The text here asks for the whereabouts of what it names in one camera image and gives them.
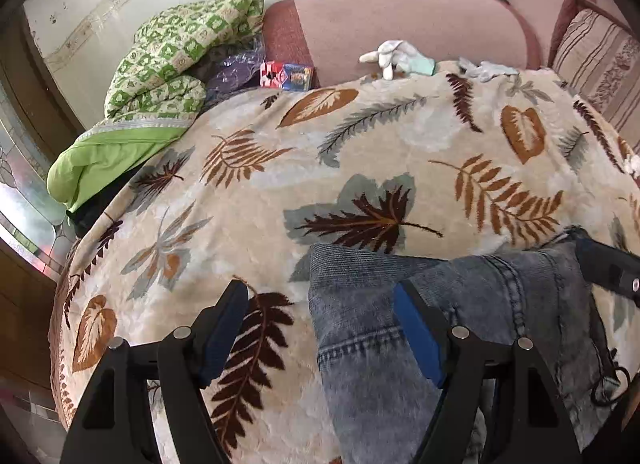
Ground grey blue denim pants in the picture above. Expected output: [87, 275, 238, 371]
[308, 230, 639, 463]

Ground beige leaf pattern blanket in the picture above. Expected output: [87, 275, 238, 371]
[51, 62, 639, 463]

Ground striped beige pillow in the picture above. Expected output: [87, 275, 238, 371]
[551, 8, 639, 151]

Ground white glove flat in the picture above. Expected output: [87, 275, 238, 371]
[458, 57, 518, 83]

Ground white glove with teal cloth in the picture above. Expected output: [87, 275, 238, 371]
[358, 40, 436, 81]

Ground stained glass wooden door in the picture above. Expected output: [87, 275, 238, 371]
[1, 7, 84, 418]

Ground green patterned quilt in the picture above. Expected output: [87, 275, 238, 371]
[47, 0, 265, 212]

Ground pink bolster cushion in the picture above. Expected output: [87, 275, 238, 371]
[262, 0, 541, 87]

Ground small colourful box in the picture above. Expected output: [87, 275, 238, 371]
[259, 61, 314, 92]

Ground purple plastic bag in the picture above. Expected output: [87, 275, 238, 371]
[186, 33, 266, 112]

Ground black cable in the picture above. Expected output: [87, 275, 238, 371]
[584, 287, 634, 410]

